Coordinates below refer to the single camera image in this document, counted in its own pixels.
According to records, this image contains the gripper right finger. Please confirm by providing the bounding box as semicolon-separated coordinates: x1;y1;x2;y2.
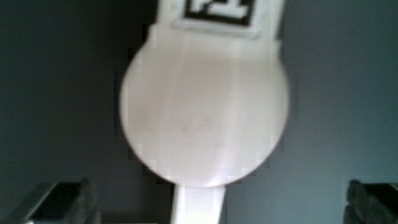
343;180;398;224

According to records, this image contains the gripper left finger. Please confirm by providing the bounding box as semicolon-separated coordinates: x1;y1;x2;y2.
2;178;100;224

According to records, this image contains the white lamp bulb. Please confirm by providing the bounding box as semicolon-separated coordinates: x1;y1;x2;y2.
121;0;290;187

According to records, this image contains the white U-shaped fence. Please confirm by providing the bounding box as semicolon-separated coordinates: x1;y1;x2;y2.
171;186;226;224

